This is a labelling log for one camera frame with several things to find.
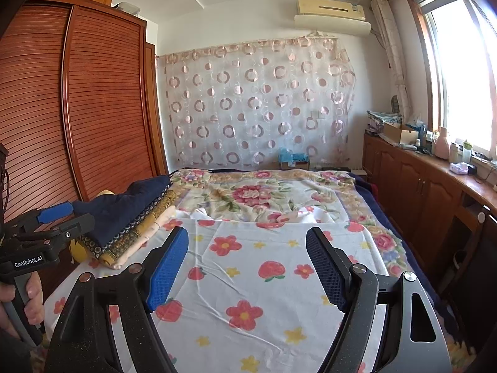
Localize person's left hand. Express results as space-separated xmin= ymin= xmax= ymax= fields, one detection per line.
xmin=0 ymin=270 xmax=44 ymax=339

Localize navy bed cover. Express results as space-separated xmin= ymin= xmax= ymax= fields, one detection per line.
xmin=349 ymin=171 xmax=459 ymax=331

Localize beige window curtain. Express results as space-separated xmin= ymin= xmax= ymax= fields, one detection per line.
xmin=370 ymin=0 xmax=412 ymax=115

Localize stack of papers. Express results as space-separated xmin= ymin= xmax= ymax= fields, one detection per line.
xmin=367 ymin=110 xmax=402 ymax=133

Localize beige folded cloth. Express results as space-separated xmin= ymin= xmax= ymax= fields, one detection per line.
xmin=109 ymin=206 xmax=183 ymax=270

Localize wooden framed window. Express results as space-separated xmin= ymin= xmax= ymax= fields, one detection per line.
xmin=406 ymin=0 xmax=497 ymax=160

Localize cardboard box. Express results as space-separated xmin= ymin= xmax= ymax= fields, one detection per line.
xmin=382 ymin=122 xmax=420 ymax=146

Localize circle patterned sheer curtain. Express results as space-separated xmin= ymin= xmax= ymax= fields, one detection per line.
xmin=155 ymin=36 xmax=357 ymax=171

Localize brown slatted wardrobe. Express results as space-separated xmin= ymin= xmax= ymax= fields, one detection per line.
xmin=0 ymin=0 xmax=167 ymax=307

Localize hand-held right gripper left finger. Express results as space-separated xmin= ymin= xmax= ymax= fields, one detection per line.
xmin=44 ymin=225 xmax=189 ymax=373

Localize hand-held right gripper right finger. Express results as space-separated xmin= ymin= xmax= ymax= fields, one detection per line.
xmin=305 ymin=226 xmax=453 ymax=373

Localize pink thermos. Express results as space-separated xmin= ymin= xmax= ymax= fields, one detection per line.
xmin=435 ymin=126 xmax=451 ymax=160

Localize floral blanket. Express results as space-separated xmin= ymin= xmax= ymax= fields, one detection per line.
xmin=169 ymin=169 xmax=416 ymax=276

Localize dark wooden chair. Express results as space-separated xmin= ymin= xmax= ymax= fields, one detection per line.
xmin=443 ymin=206 xmax=497 ymax=358

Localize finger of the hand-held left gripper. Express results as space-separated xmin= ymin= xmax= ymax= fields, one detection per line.
xmin=39 ymin=213 xmax=96 ymax=244
xmin=6 ymin=202 xmax=74 ymax=238

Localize navy printed t-shirt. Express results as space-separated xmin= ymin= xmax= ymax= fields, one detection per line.
xmin=74 ymin=176 xmax=171 ymax=247

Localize wooden low cabinet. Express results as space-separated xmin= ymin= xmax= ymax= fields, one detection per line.
xmin=363 ymin=132 xmax=497 ymax=292

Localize beige air conditioner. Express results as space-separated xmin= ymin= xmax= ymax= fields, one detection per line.
xmin=297 ymin=0 xmax=366 ymax=22

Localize blue tissue box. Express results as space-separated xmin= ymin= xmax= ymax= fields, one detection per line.
xmin=277 ymin=148 xmax=310 ymax=169

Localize white strawberry print sheet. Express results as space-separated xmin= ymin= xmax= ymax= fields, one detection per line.
xmin=43 ymin=208 xmax=393 ymax=373

